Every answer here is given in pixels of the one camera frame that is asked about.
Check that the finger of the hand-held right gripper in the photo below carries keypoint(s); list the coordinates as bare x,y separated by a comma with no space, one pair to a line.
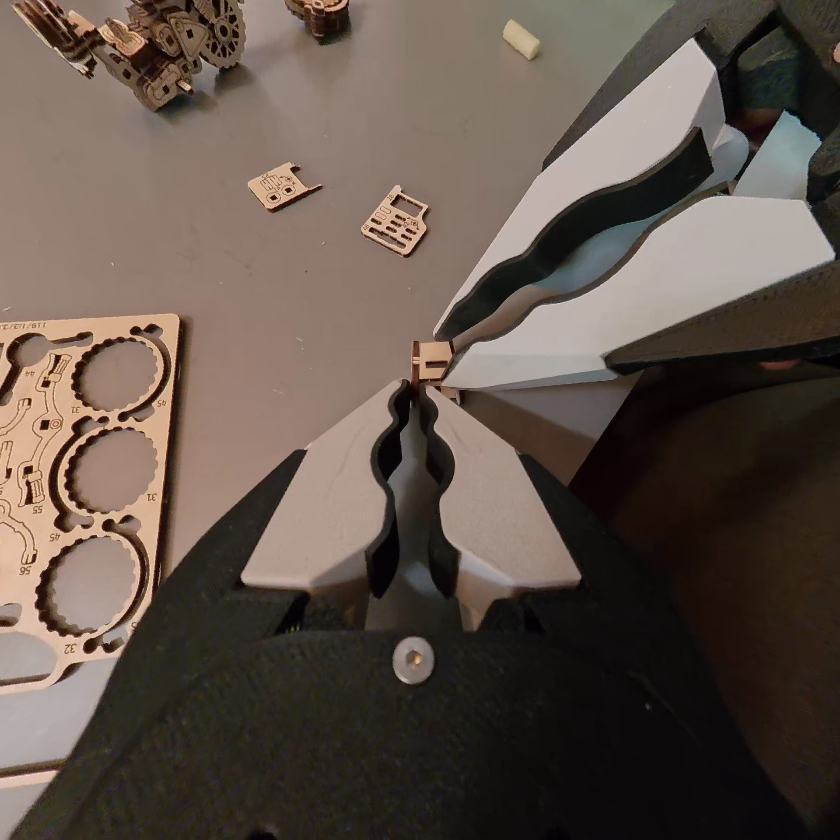
656,295
610,157

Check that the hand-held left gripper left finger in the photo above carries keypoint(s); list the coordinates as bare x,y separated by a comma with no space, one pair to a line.
315,505

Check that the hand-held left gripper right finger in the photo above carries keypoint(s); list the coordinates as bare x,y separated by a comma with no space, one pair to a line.
505,518

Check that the small wooden puzzle piece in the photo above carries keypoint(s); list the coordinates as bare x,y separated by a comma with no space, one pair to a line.
430,361

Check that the grey desk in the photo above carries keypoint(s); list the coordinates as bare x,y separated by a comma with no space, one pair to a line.
328,295

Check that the pale wax stub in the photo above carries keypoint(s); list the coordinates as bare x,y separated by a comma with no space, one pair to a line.
522,39

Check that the person's brown clothing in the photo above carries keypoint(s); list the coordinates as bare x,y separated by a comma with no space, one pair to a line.
722,525

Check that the flat slotted wooden piece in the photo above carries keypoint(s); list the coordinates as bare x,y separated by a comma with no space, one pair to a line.
394,223

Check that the wooden puzzle sheet gear holes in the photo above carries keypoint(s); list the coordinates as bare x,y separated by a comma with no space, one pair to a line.
59,420

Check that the flat notched wooden piece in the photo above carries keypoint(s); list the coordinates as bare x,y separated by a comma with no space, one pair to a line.
279,190

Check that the small wooden gear assembly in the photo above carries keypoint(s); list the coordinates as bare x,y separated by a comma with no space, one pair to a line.
321,16

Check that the wooden puzzle sheet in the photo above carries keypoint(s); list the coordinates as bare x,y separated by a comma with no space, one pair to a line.
26,776

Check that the wooden model vehicle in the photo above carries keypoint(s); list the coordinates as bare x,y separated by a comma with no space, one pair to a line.
157,59

